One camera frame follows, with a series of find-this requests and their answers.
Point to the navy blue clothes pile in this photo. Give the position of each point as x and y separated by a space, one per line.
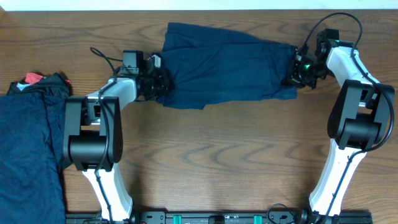
32 121

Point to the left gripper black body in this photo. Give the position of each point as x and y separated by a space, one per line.
155 88

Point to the navy blue shorts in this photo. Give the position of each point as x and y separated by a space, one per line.
211 65

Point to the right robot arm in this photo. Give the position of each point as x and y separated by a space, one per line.
361 120

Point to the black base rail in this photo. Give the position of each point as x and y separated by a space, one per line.
282 216

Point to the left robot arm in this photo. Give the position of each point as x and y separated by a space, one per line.
93 134

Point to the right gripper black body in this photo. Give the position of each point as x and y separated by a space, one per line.
306 74

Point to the red garment in pile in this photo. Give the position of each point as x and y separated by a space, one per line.
33 78

